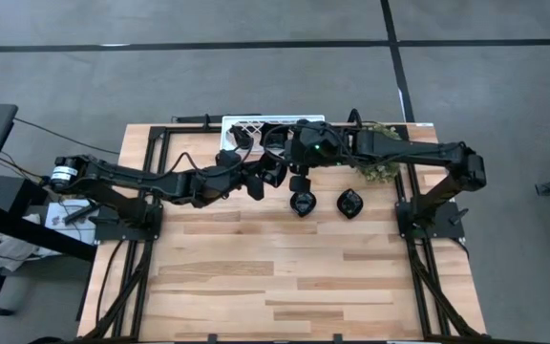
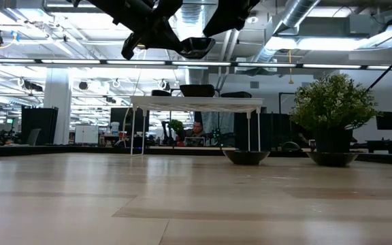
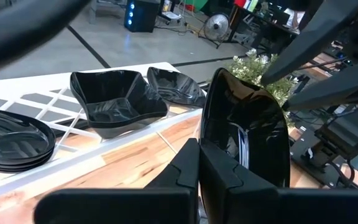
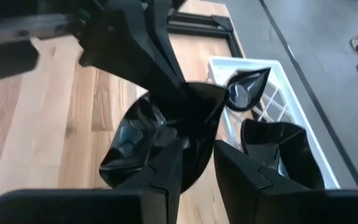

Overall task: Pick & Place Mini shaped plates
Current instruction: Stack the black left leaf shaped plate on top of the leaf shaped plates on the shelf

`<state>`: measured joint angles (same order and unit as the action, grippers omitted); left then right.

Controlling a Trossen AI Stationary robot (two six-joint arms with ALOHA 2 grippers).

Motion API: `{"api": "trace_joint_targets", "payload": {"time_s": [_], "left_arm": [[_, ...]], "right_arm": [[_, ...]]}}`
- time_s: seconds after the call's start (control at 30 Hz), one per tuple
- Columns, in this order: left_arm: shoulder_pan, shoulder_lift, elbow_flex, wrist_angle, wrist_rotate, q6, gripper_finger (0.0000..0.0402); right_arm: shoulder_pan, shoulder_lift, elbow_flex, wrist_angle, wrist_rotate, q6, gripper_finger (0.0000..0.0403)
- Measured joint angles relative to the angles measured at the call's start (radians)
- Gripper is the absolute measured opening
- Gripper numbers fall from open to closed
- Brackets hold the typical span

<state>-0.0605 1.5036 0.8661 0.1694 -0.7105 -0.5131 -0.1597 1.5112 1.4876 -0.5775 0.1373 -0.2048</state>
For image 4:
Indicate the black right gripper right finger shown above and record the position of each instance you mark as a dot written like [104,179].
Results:
[291,207]

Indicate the white lattice shelf rack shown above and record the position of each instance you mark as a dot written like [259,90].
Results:
[291,93]

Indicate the black teardrop mini plate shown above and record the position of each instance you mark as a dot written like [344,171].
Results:
[244,91]

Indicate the black leaf-shaped mini plate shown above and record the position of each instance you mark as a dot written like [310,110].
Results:
[135,146]

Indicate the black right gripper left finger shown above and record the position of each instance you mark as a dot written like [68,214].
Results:
[89,207]

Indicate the black wavy square mini plate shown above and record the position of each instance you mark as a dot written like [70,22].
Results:
[287,149]

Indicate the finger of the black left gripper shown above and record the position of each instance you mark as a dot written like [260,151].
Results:
[120,40]
[162,31]

